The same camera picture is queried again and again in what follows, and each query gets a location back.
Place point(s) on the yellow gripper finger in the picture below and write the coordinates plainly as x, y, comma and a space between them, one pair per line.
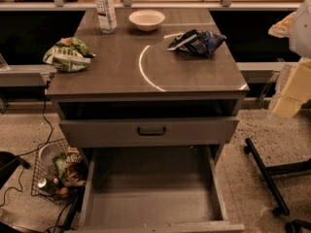
282, 28
293, 89

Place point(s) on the blue chip bag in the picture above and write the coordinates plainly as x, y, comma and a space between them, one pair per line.
203, 43

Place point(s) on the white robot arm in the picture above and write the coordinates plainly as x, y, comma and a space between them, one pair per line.
300, 36

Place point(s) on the green jalapeno chip bag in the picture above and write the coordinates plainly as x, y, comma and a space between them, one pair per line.
69, 55

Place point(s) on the black chair base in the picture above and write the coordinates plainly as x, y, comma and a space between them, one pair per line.
296, 225

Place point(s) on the white ceramic bowl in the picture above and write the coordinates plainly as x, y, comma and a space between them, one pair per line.
147, 20

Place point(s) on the grey drawer cabinet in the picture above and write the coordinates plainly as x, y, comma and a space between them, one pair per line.
134, 76

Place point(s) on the grey middle drawer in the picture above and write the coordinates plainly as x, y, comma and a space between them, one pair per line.
103, 133

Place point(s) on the clear plastic water bottle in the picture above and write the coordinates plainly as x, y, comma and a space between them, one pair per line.
106, 15

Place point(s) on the open grey bottom drawer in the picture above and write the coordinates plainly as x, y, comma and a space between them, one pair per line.
154, 190

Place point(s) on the snack bags in basket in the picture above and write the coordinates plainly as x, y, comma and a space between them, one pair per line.
71, 172

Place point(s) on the clear plastic cup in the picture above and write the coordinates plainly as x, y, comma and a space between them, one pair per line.
48, 153

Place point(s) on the black object left edge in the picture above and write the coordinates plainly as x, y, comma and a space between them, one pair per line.
8, 164

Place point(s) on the black drawer handle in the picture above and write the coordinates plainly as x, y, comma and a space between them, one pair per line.
151, 131

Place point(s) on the black wire basket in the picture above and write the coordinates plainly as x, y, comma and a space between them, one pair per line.
44, 183

